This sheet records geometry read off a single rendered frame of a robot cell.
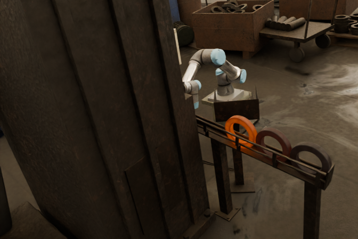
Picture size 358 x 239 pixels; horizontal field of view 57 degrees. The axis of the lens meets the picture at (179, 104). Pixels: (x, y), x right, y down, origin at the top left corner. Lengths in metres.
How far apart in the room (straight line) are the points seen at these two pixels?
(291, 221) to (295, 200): 0.18
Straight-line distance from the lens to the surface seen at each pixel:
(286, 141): 1.61
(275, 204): 2.31
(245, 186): 2.42
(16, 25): 1.28
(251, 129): 1.67
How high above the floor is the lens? 1.64
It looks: 27 degrees down
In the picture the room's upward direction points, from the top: 10 degrees counter-clockwise
